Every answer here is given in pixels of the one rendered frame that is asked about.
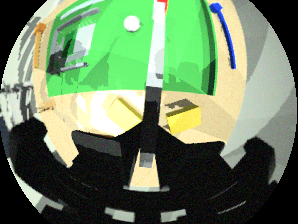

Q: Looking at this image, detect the white golf ball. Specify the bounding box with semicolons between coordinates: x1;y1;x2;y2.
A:
124;15;141;32

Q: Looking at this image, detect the green flat mat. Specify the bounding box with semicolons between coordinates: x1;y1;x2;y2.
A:
45;0;210;97

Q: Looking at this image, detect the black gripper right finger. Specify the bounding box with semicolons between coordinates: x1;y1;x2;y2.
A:
154;124;226;192

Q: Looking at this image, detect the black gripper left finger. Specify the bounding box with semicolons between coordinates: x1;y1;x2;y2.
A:
71;121;142;189

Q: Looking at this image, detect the yellow rectangular block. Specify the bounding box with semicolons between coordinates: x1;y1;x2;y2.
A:
106;97;142;132
165;104;201;135

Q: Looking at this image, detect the blue putter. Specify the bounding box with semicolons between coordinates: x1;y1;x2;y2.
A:
209;3;237;69

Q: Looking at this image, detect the white flat bar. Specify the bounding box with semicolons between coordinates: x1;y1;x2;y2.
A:
60;0;100;20

